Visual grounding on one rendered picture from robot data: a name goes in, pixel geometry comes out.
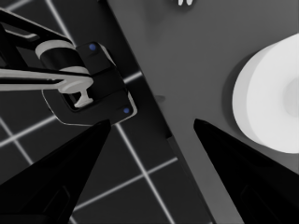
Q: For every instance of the large thick white disc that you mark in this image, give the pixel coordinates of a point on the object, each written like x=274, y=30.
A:
x=267, y=99

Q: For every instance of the dark robot body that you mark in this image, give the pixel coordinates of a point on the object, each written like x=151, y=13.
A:
x=102, y=77

